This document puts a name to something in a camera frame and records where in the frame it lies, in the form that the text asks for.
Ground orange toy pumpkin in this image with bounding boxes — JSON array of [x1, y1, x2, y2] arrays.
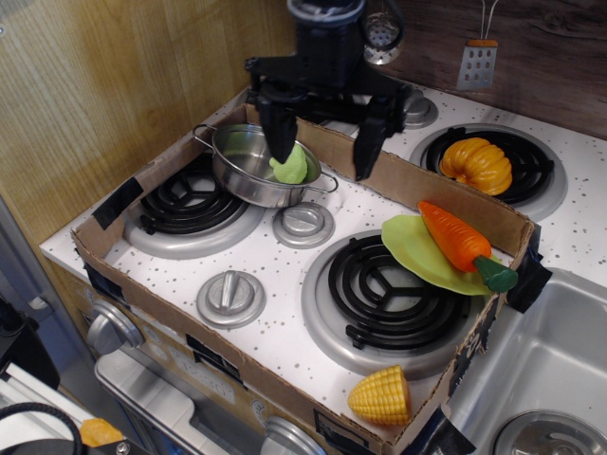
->
[[439, 136, 513, 196]]

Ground front right black burner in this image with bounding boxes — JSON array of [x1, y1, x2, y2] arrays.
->
[[327, 234, 470, 351]]

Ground silver oven knob right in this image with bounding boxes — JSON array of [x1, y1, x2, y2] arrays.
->
[[260, 416, 326, 455]]

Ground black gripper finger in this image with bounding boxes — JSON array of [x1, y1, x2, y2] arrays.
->
[[354, 101, 393, 180], [257, 95, 297, 164]]

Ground silver oven knob left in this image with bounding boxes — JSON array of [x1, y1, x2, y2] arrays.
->
[[86, 300, 144, 355]]

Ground green toy lettuce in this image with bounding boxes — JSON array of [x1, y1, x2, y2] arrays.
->
[[269, 143, 308, 185]]

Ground silver oven door handle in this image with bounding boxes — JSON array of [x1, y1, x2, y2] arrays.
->
[[94, 348, 267, 455]]

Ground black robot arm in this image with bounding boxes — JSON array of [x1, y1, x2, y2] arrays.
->
[[245, 1, 413, 180]]

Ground black cable bottom left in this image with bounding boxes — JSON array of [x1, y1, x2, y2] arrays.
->
[[0, 401, 84, 455]]

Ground orange object bottom left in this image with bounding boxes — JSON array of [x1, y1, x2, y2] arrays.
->
[[80, 418, 124, 447]]

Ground hanging metal spatula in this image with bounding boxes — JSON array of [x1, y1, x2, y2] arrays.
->
[[456, 1, 499, 91]]

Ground silver back stove knob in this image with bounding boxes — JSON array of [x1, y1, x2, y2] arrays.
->
[[404, 89, 438, 130]]

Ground orange toy carrot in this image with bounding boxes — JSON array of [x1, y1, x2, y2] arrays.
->
[[417, 201, 519, 293]]

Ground silver stove knob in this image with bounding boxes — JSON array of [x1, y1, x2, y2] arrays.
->
[[272, 202, 336, 249], [404, 89, 438, 130], [196, 270, 267, 330]]

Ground yellow toy corn cob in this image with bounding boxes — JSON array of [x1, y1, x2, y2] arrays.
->
[[347, 365, 412, 426]]

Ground silver front stove knob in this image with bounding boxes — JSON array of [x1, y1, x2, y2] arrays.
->
[[196, 270, 267, 330]]

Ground silver centre stove knob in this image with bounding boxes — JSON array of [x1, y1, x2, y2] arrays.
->
[[272, 202, 336, 249]]

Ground front left black burner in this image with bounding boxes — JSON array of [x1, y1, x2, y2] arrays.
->
[[138, 155, 247, 235]]

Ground grey toy sink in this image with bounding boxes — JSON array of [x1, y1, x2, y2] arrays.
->
[[450, 269, 606, 454]]

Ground small steel pot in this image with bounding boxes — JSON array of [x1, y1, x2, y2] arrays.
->
[[193, 123, 339, 209]]

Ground light green plastic plate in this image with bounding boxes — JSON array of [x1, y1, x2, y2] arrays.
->
[[381, 215, 492, 296]]

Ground brown cardboard fence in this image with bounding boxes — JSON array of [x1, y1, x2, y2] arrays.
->
[[72, 121, 566, 454]]

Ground hanging steel skimmer ladle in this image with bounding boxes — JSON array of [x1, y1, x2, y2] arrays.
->
[[363, 1, 405, 65]]

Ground silver oven knob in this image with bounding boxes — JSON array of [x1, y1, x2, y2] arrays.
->
[[86, 300, 144, 355], [260, 416, 326, 455]]

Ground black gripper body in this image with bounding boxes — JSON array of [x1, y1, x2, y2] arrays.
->
[[245, 23, 412, 135]]

